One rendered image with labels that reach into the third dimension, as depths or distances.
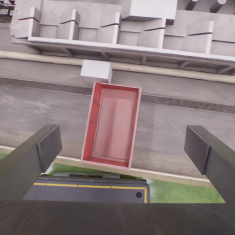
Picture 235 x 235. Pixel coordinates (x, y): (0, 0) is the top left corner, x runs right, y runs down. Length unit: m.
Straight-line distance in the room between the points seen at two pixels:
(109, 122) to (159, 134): 0.24
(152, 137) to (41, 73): 0.64
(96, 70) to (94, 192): 0.84
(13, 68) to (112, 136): 0.63
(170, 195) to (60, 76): 1.31
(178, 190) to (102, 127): 1.06
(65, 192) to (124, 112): 0.77
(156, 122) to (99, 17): 0.51
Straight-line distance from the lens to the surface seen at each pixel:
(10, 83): 1.03
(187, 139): 0.16
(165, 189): 1.62
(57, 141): 0.16
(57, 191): 1.33
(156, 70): 0.81
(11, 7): 1.20
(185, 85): 0.85
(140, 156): 0.78
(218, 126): 0.87
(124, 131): 0.77
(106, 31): 0.72
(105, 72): 0.73
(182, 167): 0.82
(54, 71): 0.92
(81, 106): 0.82
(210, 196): 1.75
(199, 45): 0.72
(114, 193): 1.23
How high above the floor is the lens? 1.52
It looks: 82 degrees down
